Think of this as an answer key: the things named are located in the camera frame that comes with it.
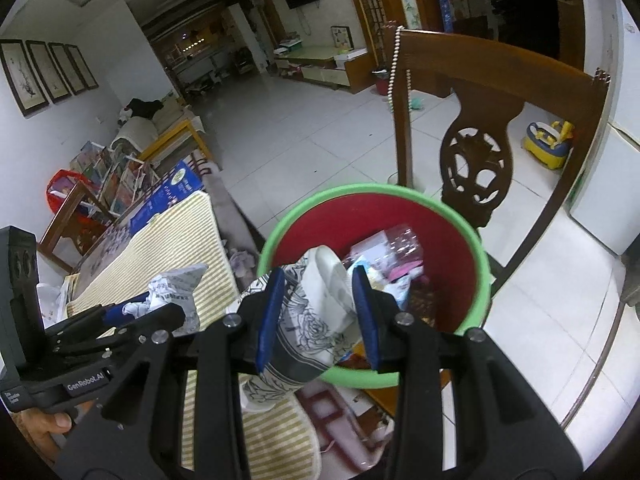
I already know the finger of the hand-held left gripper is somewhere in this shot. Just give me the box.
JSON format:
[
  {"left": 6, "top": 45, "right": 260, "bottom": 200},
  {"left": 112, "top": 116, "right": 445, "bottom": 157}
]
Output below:
[
  {"left": 51, "top": 303, "right": 188, "bottom": 362},
  {"left": 42, "top": 291, "right": 152, "bottom": 347}
]

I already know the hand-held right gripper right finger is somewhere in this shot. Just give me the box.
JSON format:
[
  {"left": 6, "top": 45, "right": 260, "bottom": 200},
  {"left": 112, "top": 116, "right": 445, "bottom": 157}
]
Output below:
[{"left": 350, "top": 265, "right": 586, "bottom": 480}]

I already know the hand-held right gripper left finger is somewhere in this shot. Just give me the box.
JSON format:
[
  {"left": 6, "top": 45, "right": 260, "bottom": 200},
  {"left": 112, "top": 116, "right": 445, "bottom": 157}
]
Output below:
[{"left": 52, "top": 267, "right": 287, "bottom": 480}]

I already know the orange plastic bag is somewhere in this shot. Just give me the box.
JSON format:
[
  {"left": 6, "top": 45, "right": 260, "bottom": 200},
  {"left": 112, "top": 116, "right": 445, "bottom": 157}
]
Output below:
[{"left": 336, "top": 337, "right": 373, "bottom": 367}]

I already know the brown patterned box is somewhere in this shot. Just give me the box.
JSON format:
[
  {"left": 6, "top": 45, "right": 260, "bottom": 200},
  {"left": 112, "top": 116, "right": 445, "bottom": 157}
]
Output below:
[{"left": 407, "top": 280, "right": 438, "bottom": 328}]

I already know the pink plastic bag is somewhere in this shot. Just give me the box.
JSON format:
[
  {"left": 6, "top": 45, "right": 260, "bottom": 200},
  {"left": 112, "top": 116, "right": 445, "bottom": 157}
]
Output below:
[{"left": 389, "top": 260, "right": 426, "bottom": 281}]

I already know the pink packet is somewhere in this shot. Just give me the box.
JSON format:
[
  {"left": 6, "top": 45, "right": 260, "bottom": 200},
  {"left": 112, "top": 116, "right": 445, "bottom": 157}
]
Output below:
[{"left": 349, "top": 232, "right": 396, "bottom": 271}]

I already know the clear plastic bag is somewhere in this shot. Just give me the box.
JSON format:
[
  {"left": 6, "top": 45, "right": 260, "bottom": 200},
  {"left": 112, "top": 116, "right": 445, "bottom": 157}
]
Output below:
[{"left": 382, "top": 226, "right": 426, "bottom": 266}]

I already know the red bucket with green rim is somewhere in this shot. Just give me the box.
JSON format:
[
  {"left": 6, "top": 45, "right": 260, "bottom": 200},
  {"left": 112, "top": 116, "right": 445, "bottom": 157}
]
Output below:
[{"left": 256, "top": 183, "right": 493, "bottom": 390}]

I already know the person's left hand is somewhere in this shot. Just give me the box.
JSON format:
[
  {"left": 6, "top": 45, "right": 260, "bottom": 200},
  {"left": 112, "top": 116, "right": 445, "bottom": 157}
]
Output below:
[{"left": 12, "top": 402, "right": 96, "bottom": 466}]

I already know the yellow checked tablecloth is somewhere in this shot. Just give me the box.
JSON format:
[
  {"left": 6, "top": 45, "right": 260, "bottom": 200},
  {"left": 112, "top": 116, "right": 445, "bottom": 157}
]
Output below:
[{"left": 65, "top": 192, "right": 321, "bottom": 480}]

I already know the red and white patterned cushion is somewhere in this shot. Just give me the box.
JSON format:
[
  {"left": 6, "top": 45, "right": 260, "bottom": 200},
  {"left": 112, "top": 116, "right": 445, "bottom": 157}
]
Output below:
[{"left": 292, "top": 382, "right": 398, "bottom": 473}]

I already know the plain wooden chair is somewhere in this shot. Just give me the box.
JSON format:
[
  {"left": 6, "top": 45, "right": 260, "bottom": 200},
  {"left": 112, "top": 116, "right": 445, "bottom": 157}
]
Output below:
[{"left": 37, "top": 180, "right": 113, "bottom": 273}]

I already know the red bag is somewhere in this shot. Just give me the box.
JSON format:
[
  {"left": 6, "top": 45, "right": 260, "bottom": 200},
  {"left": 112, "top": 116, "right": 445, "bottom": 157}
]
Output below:
[{"left": 46, "top": 170, "right": 86, "bottom": 213}]

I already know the white book rack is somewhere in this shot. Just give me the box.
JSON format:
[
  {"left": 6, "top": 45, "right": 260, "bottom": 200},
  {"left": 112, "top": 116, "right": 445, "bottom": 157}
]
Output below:
[{"left": 70, "top": 141, "right": 161, "bottom": 216}]

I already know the wooden sofa with cushions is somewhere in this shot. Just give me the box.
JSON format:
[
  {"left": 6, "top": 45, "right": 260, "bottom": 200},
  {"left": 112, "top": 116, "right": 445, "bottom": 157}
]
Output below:
[{"left": 111, "top": 97, "right": 208, "bottom": 161}]

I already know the black and white plush toy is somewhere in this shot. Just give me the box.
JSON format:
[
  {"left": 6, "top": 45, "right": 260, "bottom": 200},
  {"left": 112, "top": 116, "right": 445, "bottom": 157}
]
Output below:
[{"left": 118, "top": 99, "right": 165, "bottom": 126}]

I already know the small red waste bin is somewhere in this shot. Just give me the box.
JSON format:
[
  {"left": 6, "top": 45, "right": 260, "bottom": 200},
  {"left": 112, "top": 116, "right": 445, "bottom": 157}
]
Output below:
[{"left": 371, "top": 67, "right": 392, "bottom": 97}]

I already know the yellow and blue child potty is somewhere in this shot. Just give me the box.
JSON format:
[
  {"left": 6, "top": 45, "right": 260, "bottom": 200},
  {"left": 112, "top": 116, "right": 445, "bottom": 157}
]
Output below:
[{"left": 522, "top": 120, "right": 575, "bottom": 171}]

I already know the low television cabinet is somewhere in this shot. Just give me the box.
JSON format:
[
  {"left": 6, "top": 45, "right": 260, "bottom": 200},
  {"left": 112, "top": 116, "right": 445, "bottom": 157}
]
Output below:
[{"left": 272, "top": 42, "right": 381, "bottom": 92}]

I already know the white appliance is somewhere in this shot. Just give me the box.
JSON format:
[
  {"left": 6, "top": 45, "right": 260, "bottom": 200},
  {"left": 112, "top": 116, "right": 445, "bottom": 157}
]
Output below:
[{"left": 567, "top": 120, "right": 640, "bottom": 256}]

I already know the small framed picture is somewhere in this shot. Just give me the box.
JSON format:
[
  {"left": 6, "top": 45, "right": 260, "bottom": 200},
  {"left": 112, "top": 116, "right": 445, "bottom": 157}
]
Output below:
[{"left": 330, "top": 25, "right": 355, "bottom": 52}]

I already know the carved wooden chair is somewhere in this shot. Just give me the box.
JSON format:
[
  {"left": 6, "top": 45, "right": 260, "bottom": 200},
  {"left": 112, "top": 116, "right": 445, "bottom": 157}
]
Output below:
[{"left": 382, "top": 27, "right": 612, "bottom": 306}]

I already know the framed wall picture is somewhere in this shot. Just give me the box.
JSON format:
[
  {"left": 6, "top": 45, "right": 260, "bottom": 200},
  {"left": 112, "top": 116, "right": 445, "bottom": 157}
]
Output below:
[
  {"left": 0, "top": 39, "right": 50, "bottom": 117},
  {"left": 25, "top": 40, "right": 71, "bottom": 104},
  {"left": 48, "top": 42, "right": 87, "bottom": 96},
  {"left": 65, "top": 44, "right": 99, "bottom": 91}
]

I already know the white bead string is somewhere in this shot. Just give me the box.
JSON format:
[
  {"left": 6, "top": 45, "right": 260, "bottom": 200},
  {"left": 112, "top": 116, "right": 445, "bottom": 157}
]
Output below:
[{"left": 386, "top": 25, "right": 413, "bottom": 111}]

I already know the wall scroll painting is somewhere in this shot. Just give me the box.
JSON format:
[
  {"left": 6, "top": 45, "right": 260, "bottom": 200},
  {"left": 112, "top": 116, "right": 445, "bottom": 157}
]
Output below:
[{"left": 400, "top": 0, "right": 420, "bottom": 31}]

